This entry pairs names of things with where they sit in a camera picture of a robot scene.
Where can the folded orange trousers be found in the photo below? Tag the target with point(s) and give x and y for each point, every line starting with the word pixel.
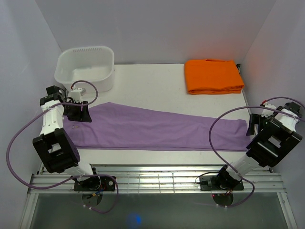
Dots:
pixel 210 76

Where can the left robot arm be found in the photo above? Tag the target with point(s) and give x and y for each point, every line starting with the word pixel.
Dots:
pixel 55 148

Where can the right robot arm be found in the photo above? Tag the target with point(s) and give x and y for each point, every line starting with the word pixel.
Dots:
pixel 275 137

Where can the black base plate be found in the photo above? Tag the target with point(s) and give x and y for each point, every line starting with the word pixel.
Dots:
pixel 95 184
pixel 215 183

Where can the white plastic basket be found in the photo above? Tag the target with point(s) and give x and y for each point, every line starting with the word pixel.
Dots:
pixel 94 64

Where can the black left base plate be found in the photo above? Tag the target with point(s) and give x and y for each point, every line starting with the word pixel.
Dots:
pixel 95 184

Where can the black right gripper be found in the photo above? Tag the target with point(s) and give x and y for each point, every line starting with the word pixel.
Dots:
pixel 255 119

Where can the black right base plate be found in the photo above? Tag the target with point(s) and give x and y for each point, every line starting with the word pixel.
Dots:
pixel 215 183

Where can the purple trousers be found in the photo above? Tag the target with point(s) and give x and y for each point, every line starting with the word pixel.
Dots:
pixel 116 126

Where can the aluminium frame rail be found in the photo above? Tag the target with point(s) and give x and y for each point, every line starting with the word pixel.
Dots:
pixel 182 179

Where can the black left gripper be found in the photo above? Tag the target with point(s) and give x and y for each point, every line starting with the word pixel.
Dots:
pixel 81 116

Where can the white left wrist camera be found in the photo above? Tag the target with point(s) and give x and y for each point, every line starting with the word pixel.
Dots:
pixel 77 93

